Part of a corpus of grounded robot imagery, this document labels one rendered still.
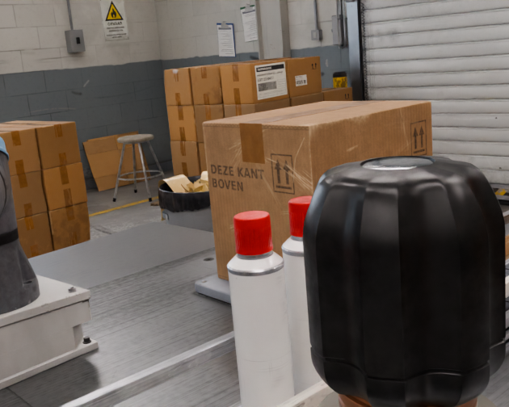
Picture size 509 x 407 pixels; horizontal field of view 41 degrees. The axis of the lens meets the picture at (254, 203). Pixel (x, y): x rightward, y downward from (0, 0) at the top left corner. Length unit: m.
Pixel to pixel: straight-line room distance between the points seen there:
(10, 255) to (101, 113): 6.12
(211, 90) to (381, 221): 4.25
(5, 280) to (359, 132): 0.54
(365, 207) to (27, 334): 0.75
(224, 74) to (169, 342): 3.49
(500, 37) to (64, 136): 2.93
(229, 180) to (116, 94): 6.09
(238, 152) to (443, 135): 4.22
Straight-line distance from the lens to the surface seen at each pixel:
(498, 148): 5.04
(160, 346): 0.99
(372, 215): 0.25
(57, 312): 0.97
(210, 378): 0.88
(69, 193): 4.25
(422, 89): 5.26
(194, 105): 4.65
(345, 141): 1.00
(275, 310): 0.61
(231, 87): 4.35
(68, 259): 1.48
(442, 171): 0.26
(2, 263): 0.95
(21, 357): 0.96
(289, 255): 0.64
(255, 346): 0.62
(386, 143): 1.07
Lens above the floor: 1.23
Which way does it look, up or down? 13 degrees down
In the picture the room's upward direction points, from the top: 5 degrees counter-clockwise
